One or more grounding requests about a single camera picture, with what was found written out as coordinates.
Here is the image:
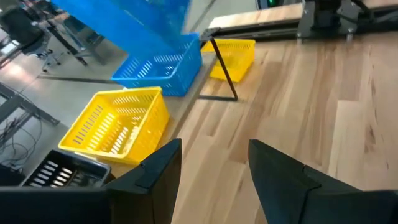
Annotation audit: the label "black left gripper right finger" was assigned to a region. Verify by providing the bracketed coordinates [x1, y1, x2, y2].
[248, 139, 374, 224]

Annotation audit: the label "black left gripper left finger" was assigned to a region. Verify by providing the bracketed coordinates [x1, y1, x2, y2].
[104, 138, 183, 224]

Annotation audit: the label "yellow plastic basket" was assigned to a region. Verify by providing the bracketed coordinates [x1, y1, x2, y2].
[200, 38, 256, 83]
[58, 86, 171, 166]

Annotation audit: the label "black plastic basket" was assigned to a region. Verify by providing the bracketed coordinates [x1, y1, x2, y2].
[21, 149, 112, 188]

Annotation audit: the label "blue plastic basket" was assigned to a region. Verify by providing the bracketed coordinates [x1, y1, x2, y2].
[51, 0, 191, 60]
[111, 32, 203, 97]

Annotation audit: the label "grey metal desk leg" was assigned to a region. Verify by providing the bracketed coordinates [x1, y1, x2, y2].
[0, 82, 60, 126]

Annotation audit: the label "black office chair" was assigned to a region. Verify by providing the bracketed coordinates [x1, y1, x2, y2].
[0, 6, 52, 68]

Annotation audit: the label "tangled black floor cables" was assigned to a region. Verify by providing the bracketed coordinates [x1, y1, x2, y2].
[0, 117, 43, 167]

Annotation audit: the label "black aluminium table frame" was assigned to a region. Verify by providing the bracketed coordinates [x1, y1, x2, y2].
[198, 12, 398, 41]

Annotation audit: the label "dark desk frame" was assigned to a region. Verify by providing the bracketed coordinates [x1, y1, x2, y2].
[46, 14, 108, 67]

